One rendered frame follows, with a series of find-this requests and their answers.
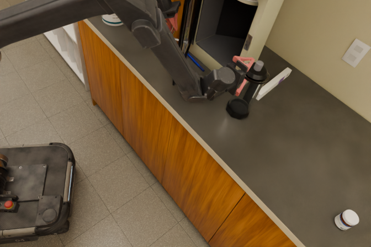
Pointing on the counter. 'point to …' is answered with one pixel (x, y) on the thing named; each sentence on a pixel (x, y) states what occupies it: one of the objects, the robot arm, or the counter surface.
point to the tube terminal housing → (265, 14)
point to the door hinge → (199, 5)
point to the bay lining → (223, 11)
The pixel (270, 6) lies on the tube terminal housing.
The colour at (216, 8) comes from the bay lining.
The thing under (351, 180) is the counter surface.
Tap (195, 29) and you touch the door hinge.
